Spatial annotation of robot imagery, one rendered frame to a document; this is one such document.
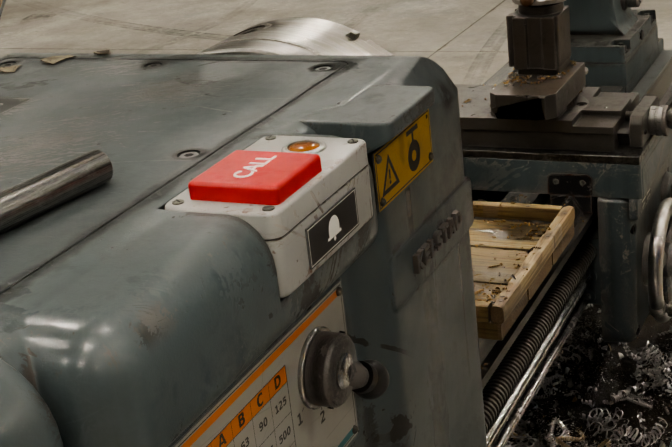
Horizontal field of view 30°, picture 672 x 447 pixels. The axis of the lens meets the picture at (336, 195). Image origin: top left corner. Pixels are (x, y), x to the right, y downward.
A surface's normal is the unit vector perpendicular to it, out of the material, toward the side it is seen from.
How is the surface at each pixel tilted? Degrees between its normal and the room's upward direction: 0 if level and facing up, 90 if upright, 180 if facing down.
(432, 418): 89
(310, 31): 14
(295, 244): 90
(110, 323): 27
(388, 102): 0
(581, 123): 0
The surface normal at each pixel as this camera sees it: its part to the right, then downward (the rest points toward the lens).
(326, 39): 0.22, -0.85
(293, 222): 0.90, 0.06
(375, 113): -0.11, -0.93
